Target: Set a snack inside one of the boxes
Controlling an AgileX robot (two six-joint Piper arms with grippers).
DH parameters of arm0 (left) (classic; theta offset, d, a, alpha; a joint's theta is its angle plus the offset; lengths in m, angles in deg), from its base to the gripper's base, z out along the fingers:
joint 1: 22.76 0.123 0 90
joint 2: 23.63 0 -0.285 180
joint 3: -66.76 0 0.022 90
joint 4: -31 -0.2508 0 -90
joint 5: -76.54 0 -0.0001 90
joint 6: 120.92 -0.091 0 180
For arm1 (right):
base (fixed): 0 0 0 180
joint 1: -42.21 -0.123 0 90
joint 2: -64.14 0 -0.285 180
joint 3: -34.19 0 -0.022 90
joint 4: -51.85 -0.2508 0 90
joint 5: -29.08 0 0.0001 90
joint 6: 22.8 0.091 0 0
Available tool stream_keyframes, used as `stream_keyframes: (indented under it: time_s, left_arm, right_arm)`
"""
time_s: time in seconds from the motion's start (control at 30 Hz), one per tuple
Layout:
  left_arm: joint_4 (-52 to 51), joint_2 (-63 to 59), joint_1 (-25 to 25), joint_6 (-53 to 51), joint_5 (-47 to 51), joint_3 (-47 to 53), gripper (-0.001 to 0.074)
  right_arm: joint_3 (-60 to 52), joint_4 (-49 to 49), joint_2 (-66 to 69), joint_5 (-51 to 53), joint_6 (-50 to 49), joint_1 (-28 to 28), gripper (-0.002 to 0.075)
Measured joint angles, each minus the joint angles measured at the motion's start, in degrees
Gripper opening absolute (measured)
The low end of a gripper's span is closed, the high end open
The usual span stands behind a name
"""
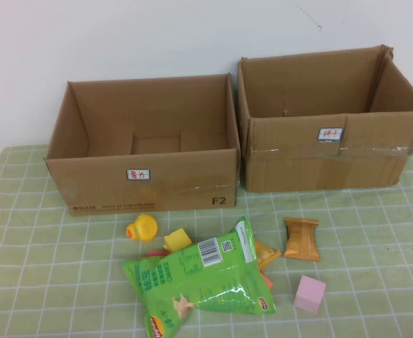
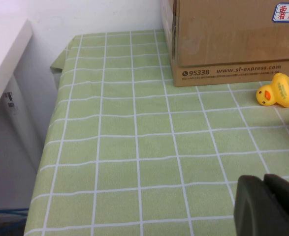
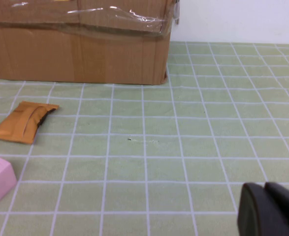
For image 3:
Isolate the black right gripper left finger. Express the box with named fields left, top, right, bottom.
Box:
left=236, top=182, right=289, bottom=236

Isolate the golden brown snack packet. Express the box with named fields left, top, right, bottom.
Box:
left=0, top=100, right=60, bottom=145

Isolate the green checked tablecloth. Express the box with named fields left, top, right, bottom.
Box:
left=0, top=41, right=289, bottom=236

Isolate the taped cardboard box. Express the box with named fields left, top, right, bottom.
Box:
left=0, top=0, right=181, bottom=86

